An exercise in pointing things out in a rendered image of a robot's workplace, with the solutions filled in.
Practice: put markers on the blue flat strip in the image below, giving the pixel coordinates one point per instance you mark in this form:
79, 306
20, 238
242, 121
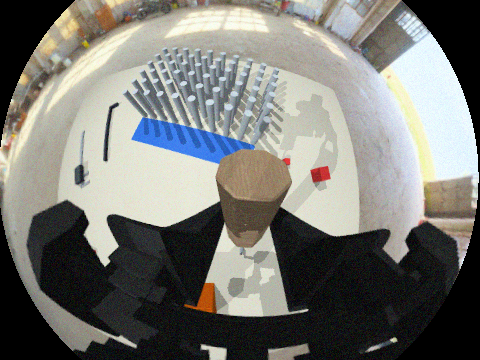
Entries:
187, 140

